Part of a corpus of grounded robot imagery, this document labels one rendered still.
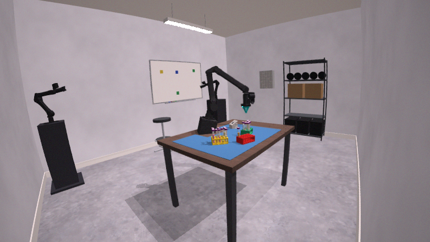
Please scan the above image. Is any red rack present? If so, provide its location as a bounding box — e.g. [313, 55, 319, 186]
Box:
[236, 134, 255, 145]

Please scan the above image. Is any green tube rack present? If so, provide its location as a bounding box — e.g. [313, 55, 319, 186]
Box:
[241, 128, 253, 135]

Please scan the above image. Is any blue bench mat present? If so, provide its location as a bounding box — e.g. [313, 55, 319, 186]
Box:
[173, 124, 281, 160]

